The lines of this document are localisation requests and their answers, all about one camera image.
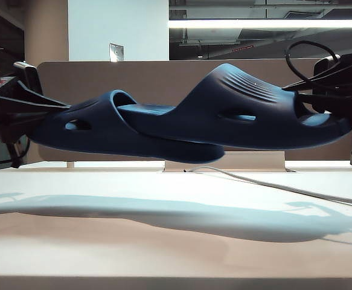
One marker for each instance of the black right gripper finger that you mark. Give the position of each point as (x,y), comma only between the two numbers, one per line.
(341,105)
(338,78)

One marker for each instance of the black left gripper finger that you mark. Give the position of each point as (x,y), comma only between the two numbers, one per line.
(33,101)
(21,116)

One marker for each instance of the dark glass door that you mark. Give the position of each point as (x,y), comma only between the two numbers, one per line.
(9,36)

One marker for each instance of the red LED sign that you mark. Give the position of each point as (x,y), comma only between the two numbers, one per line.
(243,49)

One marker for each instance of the white ceiling light strip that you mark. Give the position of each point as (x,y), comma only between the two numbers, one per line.
(254,24)

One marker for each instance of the brown desk partition panel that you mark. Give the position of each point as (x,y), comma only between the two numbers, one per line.
(133,78)

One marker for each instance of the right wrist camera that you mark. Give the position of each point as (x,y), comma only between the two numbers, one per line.
(325,68)

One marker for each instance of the metal wall plate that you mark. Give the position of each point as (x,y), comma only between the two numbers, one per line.
(116,53)

